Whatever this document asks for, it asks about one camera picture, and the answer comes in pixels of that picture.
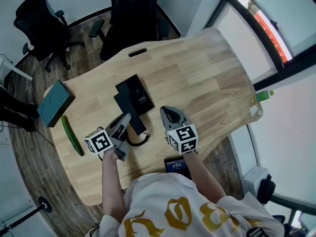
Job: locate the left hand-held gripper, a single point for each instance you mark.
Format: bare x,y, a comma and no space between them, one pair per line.
98,142

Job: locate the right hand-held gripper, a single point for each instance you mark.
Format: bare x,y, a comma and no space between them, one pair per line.
184,138

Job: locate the person's right forearm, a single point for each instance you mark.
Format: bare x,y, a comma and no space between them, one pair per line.
203,179

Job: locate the person's left forearm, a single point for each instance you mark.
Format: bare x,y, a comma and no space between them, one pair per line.
112,186

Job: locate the black rectangular box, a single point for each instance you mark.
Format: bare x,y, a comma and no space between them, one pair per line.
139,92

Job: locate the green cucumber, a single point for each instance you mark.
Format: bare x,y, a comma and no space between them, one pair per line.
72,136

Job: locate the black tablet with lit screen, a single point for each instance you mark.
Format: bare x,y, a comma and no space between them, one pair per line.
177,165

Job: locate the teal box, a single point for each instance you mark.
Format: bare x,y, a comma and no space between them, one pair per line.
54,105

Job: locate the clear crumpled plastic wrapper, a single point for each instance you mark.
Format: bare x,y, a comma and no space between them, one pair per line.
255,107

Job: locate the white shirt with gold print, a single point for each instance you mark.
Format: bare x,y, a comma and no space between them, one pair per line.
172,201

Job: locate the green drink bottle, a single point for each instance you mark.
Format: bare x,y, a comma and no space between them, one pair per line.
263,96

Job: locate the white box appliance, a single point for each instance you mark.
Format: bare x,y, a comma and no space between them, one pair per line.
254,181

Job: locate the black stand with round base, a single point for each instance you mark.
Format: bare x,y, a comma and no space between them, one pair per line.
44,204

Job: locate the black office chair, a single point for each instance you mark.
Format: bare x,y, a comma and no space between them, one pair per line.
133,18
39,28

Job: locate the black backpack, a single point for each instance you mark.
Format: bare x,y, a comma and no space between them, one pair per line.
267,189

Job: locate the small white side table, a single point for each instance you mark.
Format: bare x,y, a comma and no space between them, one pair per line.
12,69

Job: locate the black-framed window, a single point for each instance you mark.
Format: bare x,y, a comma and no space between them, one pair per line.
271,28

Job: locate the dark mesh office chair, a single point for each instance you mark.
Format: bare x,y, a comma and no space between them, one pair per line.
296,226

